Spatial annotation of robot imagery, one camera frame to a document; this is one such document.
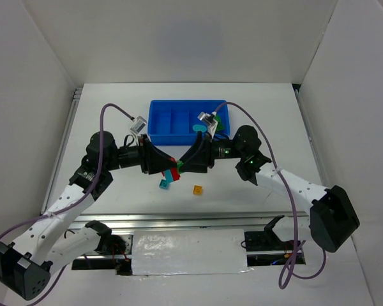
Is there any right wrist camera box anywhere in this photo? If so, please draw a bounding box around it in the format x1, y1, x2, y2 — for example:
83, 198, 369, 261
198, 112, 218, 136

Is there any small teal lego brick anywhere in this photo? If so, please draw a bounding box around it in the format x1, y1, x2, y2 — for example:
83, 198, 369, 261
159, 179, 171, 190

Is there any red yellow lego cluster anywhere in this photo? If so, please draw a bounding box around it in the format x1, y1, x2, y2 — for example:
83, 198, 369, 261
170, 157, 181, 182

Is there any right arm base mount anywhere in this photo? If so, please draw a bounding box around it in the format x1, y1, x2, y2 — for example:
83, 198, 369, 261
240, 231, 294, 267

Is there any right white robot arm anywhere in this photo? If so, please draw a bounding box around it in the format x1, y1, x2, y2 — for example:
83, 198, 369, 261
180, 125, 360, 253

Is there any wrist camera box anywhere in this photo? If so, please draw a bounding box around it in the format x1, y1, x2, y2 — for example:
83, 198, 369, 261
130, 116, 147, 135
198, 112, 218, 136

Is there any blue divided plastic bin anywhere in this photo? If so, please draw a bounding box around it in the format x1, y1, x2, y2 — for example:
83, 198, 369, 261
147, 99, 224, 146

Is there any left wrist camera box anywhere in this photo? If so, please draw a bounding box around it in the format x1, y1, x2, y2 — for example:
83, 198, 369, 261
130, 116, 147, 135

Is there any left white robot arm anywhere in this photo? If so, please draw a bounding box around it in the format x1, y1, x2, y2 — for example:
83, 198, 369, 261
0, 131, 176, 301

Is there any aluminium front rail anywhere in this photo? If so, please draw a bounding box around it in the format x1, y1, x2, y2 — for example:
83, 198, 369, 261
70, 212, 292, 230

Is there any small orange lego brick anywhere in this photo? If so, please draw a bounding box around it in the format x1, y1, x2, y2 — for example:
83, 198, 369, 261
193, 185, 203, 196

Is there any teal long lego brick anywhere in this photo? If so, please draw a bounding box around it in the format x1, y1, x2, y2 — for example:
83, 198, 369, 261
163, 170, 174, 183

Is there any teal rounded lego brick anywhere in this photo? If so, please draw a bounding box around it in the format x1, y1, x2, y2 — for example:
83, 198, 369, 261
192, 124, 207, 133

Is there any green lego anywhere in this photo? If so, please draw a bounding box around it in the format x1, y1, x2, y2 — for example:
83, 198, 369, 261
177, 161, 183, 173

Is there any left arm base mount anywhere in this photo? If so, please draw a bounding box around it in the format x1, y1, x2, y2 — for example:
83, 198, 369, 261
71, 234, 133, 276

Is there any white foil covered panel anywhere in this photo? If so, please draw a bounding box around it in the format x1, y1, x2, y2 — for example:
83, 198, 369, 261
131, 229, 248, 275

